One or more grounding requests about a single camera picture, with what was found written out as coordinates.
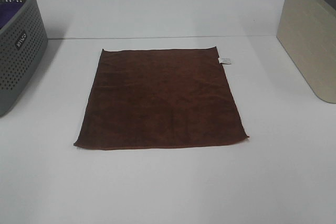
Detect brown square towel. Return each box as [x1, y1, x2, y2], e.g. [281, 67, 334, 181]
[75, 47, 248, 150]

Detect white towel care label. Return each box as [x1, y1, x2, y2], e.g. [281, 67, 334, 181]
[218, 57, 232, 65]

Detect beige plastic bin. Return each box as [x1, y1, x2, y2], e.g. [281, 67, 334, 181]
[277, 0, 335, 103]

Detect grey perforated plastic basket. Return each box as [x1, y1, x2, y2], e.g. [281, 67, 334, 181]
[1, 0, 48, 115]

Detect purple cloth in basket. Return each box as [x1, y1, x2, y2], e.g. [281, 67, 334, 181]
[0, 2, 23, 28]

